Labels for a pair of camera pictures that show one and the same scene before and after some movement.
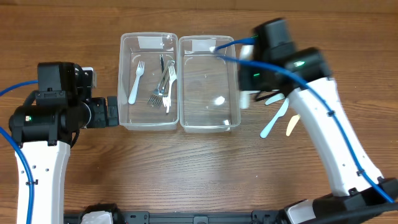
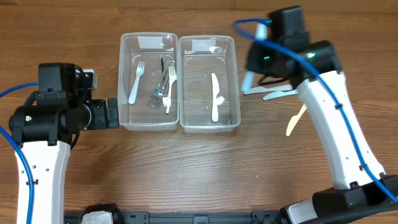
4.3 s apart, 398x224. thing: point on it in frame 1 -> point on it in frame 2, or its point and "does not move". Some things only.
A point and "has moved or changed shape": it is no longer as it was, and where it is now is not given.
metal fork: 155,99 does not move
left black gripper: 112,111 does not move
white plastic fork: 139,71 does not move
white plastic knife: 245,51 -> 215,90
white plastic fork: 167,101 does not move
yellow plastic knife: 293,121 does not move
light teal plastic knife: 281,112 has moved or changed shape
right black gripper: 245,82 -> 257,58
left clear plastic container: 148,81 does not move
